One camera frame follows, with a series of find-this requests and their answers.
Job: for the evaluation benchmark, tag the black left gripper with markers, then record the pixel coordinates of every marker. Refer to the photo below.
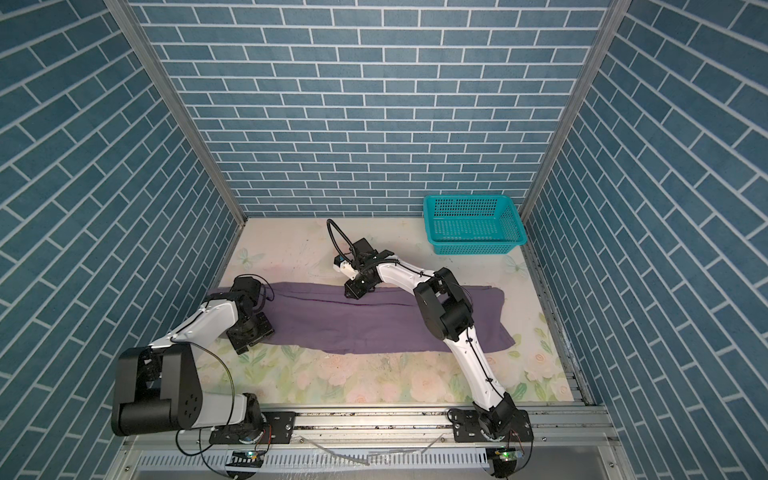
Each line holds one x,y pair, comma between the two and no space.
242,344

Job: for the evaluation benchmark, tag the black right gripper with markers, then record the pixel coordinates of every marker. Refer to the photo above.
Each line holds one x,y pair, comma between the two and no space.
349,287

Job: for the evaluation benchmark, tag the purple trousers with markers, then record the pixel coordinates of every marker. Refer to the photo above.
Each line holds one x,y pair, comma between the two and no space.
320,317

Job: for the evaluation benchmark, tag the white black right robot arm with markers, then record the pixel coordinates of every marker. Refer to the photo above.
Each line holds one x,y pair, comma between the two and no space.
448,315

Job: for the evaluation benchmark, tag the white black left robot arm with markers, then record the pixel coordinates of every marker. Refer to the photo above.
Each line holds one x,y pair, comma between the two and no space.
158,389

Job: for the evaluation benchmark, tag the teal plastic basket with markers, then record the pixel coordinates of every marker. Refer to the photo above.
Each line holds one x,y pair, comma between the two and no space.
472,224

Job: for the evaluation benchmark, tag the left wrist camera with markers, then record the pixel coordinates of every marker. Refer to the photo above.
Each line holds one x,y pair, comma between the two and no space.
249,286

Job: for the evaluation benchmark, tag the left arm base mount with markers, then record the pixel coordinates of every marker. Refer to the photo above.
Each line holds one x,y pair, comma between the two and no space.
274,427

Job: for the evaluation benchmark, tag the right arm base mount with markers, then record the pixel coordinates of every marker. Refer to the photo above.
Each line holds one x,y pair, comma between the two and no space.
468,427

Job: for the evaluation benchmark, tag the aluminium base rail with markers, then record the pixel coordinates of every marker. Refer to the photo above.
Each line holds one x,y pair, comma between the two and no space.
391,442

